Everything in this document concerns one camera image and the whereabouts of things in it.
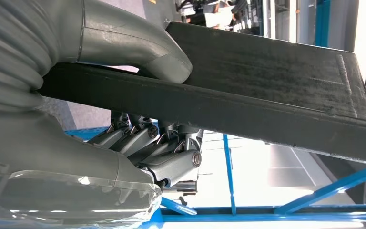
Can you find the blue metal shelf rack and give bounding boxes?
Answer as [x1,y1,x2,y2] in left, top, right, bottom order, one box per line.
[63,110,366,229]

